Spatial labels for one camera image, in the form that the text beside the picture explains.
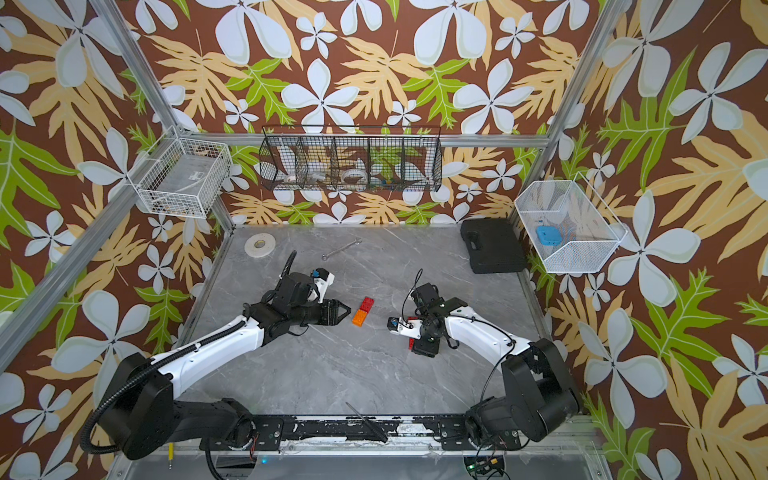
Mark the black tool on rail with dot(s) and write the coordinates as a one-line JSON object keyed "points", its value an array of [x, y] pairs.
{"points": [[374, 427]]}

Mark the white tape roll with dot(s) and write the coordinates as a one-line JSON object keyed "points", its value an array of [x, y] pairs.
{"points": [[260, 245]]}

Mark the yellow handled hex key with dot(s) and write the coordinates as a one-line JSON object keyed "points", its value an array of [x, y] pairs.
{"points": [[170, 455]]}

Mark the aluminium frame post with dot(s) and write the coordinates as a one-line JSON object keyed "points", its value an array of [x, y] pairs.
{"points": [[572, 38], [108, 12]]}

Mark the white wire basket right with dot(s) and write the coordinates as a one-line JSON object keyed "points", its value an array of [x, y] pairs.
{"points": [[591, 230]]}

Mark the black wire basket centre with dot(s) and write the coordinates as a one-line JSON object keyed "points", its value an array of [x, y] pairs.
{"points": [[351, 157]]}

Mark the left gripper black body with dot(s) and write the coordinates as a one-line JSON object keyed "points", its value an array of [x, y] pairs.
{"points": [[311, 313]]}

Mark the black plastic case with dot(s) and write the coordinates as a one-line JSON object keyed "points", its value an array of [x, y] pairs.
{"points": [[493, 246]]}

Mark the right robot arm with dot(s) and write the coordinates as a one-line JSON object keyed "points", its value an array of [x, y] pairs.
{"points": [[540, 393]]}

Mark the blue object in basket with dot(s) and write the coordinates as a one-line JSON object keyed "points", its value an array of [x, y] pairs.
{"points": [[548, 235]]}

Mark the white wire basket left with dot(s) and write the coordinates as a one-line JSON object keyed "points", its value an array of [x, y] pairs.
{"points": [[181, 175]]}

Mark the orange square lego brick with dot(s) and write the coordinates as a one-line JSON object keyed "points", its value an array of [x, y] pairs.
{"points": [[359, 318]]}

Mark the aluminium frame post back right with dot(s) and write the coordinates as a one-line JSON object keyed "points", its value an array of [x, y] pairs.
{"points": [[572, 38]]}

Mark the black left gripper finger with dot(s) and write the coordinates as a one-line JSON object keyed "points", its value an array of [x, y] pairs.
{"points": [[335, 309], [335, 319]]}

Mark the red square lego brick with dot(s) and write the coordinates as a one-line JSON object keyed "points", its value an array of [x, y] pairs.
{"points": [[367, 304]]}

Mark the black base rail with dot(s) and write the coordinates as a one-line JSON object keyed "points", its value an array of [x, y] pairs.
{"points": [[439, 432]]}

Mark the red long lego brick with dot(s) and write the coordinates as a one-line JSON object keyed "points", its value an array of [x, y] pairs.
{"points": [[413, 331]]}

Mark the aluminium frame post back left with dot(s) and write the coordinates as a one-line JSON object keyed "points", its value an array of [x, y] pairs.
{"points": [[108, 12]]}

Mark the metal combination wrench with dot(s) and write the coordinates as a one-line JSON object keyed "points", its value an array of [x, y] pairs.
{"points": [[341, 249]]}

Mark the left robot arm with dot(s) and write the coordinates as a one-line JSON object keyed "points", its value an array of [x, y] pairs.
{"points": [[142, 409]]}

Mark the white wire basket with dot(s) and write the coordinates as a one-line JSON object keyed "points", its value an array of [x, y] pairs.
{"points": [[591, 230], [181, 175]]}

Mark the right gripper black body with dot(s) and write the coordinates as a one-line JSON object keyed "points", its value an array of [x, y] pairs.
{"points": [[426, 341]]}

